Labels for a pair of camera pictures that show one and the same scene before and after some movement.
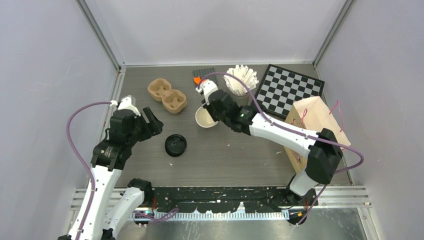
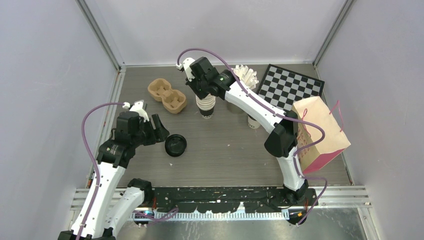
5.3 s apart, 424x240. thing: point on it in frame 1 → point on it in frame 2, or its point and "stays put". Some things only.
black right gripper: x=209 y=107 → x=190 y=84
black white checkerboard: x=281 y=88 stays put
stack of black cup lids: x=175 y=145 stays put
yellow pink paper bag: x=312 y=114 stays put
